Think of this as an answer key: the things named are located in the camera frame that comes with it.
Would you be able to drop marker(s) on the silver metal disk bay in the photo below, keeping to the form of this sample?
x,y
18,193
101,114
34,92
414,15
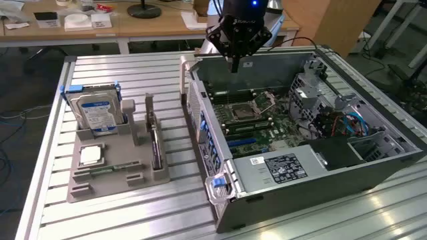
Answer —
x,y
307,97

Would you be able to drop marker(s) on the green motherboard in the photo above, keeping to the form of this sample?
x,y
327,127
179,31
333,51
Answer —
x,y
281,127

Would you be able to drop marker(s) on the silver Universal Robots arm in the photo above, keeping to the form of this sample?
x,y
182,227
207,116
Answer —
x,y
277,27

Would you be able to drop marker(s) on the white paper label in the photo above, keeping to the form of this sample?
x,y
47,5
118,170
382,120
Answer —
x,y
17,25

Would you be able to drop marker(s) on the black round lamp base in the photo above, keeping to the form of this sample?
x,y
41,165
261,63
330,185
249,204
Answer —
x,y
143,11

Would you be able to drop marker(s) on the blue expansion slot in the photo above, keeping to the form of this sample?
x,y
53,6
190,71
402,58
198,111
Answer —
x,y
242,142

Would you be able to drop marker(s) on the graphics card with metal bracket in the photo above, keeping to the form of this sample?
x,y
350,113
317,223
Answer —
x,y
149,107

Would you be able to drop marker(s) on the green RAM stick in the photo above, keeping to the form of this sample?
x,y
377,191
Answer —
x,y
114,168

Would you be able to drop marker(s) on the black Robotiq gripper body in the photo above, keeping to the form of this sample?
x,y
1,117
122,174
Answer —
x,y
242,30

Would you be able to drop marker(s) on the CPU socket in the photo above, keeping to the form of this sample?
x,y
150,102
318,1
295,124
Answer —
x,y
242,111

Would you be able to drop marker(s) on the metal socket cover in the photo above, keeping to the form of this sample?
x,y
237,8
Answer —
x,y
265,101

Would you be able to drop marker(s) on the black RAM stick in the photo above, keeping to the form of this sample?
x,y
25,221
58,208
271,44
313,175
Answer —
x,y
250,127

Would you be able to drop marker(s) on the silver CPU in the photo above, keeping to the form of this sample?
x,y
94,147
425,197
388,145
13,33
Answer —
x,y
91,155

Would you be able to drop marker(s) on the hard disk with blue caddy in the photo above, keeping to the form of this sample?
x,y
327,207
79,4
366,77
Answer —
x,y
94,110

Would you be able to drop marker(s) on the grey parts rack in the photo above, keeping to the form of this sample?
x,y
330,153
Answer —
x,y
117,150

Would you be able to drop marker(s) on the red packet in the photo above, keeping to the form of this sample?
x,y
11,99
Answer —
x,y
103,7

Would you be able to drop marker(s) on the wooden desk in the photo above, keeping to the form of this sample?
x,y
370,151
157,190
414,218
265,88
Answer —
x,y
41,32

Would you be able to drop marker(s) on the open black PC case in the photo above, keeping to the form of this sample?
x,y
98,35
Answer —
x,y
301,200

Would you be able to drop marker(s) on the white box with black top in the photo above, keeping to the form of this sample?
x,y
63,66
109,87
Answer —
x,y
49,23

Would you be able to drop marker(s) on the wooden cabinet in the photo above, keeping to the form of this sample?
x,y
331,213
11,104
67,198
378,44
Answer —
x,y
334,22

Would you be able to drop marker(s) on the grey power supply unit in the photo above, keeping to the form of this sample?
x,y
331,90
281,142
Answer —
x,y
287,167

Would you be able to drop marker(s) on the black plastic shroud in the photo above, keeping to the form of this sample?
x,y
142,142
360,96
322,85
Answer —
x,y
334,152

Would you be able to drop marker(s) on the plain white box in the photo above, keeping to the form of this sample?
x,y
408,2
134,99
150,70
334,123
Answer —
x,y
101,21

